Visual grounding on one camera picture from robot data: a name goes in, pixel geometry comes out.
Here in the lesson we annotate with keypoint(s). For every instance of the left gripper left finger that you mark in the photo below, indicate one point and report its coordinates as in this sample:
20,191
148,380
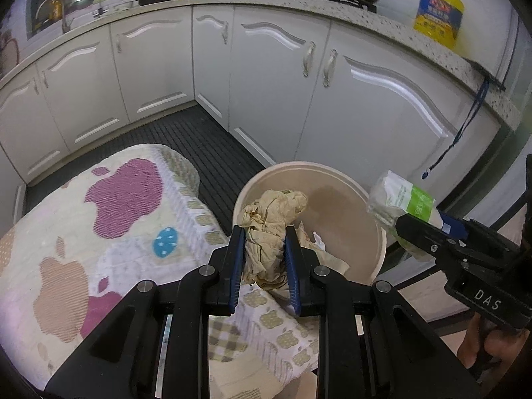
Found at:
154,343

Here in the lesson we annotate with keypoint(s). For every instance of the patchwork quilt table cover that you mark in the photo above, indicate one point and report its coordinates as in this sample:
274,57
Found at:
133,216

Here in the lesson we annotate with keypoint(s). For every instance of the green white pouch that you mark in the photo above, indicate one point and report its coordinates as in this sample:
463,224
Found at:
393,196

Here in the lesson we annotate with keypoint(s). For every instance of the person's hand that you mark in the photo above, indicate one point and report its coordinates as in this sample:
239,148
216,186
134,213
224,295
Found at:
499,344

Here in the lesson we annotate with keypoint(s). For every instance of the beige round trash bin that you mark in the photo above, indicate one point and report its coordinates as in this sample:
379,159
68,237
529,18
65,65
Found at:
336,212

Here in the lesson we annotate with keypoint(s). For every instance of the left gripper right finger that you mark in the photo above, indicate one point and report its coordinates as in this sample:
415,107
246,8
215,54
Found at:
372,343

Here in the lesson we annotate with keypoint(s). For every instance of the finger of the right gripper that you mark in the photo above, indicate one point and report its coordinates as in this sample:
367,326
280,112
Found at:
452,227
425,237

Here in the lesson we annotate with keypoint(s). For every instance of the brown paper ball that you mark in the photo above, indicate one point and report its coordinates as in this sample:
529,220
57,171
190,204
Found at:
265,221

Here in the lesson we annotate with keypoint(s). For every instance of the yellow cooking oil bottle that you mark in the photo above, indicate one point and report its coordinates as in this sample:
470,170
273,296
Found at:
440,20

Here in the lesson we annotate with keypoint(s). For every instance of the white kitchen cabinets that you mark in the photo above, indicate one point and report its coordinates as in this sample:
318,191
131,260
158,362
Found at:
287,86

